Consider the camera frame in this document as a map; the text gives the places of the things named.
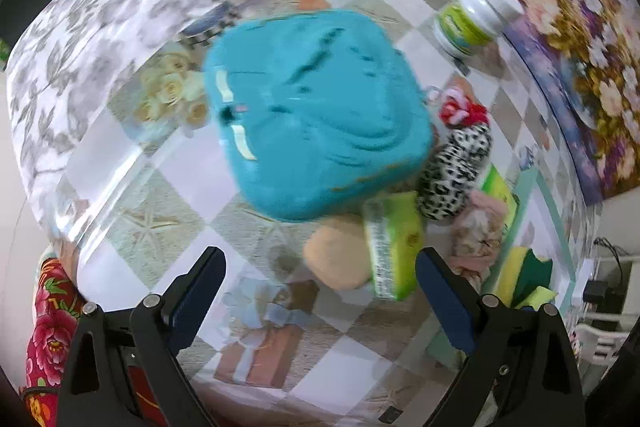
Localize teal-rimmed white tray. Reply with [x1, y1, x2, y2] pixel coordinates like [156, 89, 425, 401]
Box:
[424, 166, 576, 371]

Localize flower painting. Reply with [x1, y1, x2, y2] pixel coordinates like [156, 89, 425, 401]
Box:
[506, 0, 639, 205]

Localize pink lace scrunchie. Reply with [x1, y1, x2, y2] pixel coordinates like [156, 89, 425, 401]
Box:
[448, 190, 508, 291]

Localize black power adapter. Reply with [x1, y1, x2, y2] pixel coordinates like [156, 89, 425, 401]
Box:
[582, 280, 608, 305]

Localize yellow green cloth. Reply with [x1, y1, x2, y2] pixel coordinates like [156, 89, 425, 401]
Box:
[515, 286, 556, 311]

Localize white pill bottle green label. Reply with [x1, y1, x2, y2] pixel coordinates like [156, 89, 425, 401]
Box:
[433, 0, 524, 60]

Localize black cable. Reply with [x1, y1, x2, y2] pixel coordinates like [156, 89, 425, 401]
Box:
[591, 235, 626, 281]

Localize leopard print scrunchie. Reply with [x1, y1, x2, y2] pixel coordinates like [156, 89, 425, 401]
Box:
[416, 122, 492, 221]

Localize beige powder puff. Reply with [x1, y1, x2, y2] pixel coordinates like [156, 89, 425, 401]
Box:
[303, 215, 372, 291]

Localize white power strip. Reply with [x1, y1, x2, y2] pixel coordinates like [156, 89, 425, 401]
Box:
[572, 259, 596, 307]

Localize red flower scrunchie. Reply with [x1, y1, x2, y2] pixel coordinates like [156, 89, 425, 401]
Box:
[439, 87, 489, 128]

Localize red floral fabric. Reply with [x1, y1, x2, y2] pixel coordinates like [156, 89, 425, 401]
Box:
[20, 256, 166, 426]

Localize green tissue pack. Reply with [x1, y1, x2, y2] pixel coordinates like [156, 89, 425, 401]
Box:
[362, 191, 424, 301]
[482, 165, 518, 233]

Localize teal plastic box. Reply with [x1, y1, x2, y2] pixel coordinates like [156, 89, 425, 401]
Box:
[203, 10, 434, 221]

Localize green yellow sponge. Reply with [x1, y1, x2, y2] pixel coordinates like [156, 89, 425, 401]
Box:
[491, 246, 553, 309]

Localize white chair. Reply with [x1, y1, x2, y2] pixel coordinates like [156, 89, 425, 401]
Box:
[574, 255, 639, 367]

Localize patterned tablecloth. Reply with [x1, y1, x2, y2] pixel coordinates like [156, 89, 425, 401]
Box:
[6, 0, 601, 426]

